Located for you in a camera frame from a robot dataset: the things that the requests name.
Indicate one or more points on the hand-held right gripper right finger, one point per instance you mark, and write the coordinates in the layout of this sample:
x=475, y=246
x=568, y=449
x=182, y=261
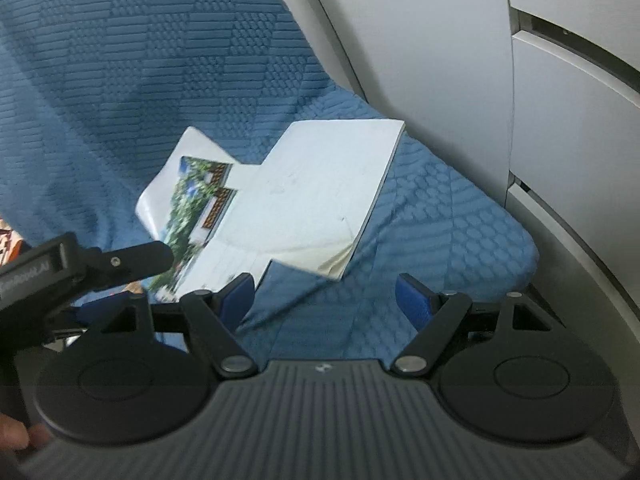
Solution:
x=412, y=302

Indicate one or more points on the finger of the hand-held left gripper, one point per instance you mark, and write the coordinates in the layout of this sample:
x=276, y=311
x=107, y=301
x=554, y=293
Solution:
x=135, y=262
x=95, y=310

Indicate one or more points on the white landscape photo booklet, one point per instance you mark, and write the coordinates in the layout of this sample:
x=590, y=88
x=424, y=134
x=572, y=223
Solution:
x=195, y=200
x=310, y=190

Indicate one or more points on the person's left hand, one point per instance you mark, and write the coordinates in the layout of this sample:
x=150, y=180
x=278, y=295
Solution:
x=12, y=432

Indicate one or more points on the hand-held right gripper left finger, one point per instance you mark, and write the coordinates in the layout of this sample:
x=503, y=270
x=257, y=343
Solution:
x=237, y=300

